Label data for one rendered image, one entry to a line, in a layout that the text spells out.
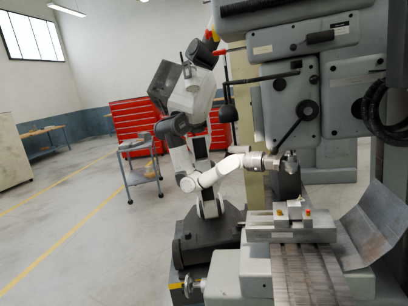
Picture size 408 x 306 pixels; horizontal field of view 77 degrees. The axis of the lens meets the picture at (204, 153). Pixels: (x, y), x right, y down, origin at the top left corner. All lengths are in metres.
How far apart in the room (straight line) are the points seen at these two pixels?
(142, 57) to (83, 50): 2.51
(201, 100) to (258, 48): 0.47
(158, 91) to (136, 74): 9.71
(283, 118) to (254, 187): 2.13
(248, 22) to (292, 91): 0.26
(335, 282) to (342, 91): 0.61
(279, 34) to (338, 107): 0.30
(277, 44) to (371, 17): 0.27
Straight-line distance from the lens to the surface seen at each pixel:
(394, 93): 1.15
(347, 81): 0.94
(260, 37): 0.90
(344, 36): 0.94
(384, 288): 1.34
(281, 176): 1.41
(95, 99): 12.02
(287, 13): 0.90
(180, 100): 1.26
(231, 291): 1.26
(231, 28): 0.90
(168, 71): 1.36
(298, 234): 1.14
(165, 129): 1.22
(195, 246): 1.77
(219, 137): 5.69
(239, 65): 2.74
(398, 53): 0.73
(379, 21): 0.98
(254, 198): 3.07
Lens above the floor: 1.60
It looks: 16 degrees down
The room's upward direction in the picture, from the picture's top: 9 degrees counter-clockwise
